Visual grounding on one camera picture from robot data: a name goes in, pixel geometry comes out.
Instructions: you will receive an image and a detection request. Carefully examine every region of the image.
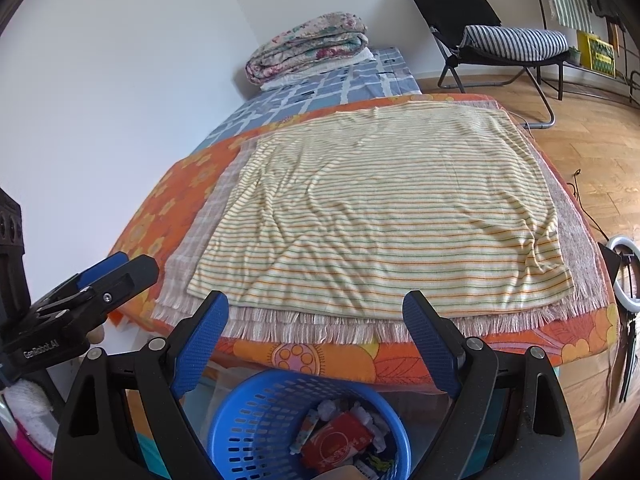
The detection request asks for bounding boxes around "white wet wipe packet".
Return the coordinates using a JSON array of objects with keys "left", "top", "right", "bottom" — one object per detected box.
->
[{"left": 290, "top": 408, "right": 320, "bottom": 455}]

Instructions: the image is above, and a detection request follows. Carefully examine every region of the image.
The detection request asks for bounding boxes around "pinkish fringed towel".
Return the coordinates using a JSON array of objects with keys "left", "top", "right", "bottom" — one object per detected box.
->
[{"left": 158, "top": 100, "right": 606, "bottom": 344}]

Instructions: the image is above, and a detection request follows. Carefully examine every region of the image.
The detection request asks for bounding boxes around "yellow green crate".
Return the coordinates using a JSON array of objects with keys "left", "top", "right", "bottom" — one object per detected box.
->
[{"left": 577, "top": 30, "right": 616, "bottom": 77}]

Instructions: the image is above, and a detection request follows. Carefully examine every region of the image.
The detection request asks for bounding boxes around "white ring light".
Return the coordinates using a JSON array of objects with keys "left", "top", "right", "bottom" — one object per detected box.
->
[{"left": 606, "top": 235, "right": 639, "bottom": 314}]

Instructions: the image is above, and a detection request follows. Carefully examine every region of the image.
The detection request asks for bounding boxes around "left hand in white glove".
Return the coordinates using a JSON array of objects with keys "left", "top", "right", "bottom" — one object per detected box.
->
[{"left": 1, "top": 358, "right": 81, "bottom": 456}]

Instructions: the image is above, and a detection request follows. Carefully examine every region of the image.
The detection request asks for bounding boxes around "folded floral quilt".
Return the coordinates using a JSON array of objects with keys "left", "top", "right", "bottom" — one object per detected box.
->
[{"left": 244, "top": 12, "right": 369, "bottom": 86}]

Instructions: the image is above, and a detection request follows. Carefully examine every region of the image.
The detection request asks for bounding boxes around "blue checked bed sheet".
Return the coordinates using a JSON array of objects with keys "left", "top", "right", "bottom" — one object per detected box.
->
[{"left": 196, "top": 48, "right": 421, "bottom": 151}]

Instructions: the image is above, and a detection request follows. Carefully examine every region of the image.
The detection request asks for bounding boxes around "black floor cable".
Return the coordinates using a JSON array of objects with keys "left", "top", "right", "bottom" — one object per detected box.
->
[{"left": 564, "top": 168, "right": 612, "bottom": 244}]

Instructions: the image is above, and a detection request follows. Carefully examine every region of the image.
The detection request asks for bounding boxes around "black folding chair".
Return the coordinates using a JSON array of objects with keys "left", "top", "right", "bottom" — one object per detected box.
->
[{"left": 412, "top": 0, "right": 570, "bottom": 130}]

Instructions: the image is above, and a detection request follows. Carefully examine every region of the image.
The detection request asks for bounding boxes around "blue plastic trash basket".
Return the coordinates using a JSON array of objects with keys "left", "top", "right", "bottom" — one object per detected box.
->
[{"left": 205, "top": 370, "right": 412, "bottom": 479}]

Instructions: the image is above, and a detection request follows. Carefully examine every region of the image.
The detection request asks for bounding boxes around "yellow striped towel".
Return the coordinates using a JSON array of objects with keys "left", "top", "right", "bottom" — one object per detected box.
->
[{"left": 186, "top": 102, "right": 574, "bottom": 321}]

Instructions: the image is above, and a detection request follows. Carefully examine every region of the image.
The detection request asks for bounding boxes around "striped cushion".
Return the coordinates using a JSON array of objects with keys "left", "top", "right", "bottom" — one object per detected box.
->
[{"left": 459, "top": 25, "right": 570, "bottom": 62}]

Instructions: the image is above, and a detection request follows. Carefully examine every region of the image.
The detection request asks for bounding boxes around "orange floral bed sheet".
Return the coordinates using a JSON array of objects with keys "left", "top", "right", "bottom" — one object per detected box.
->
[{"left": 110, "top": 106, "right": 620, "bottom": 392}]

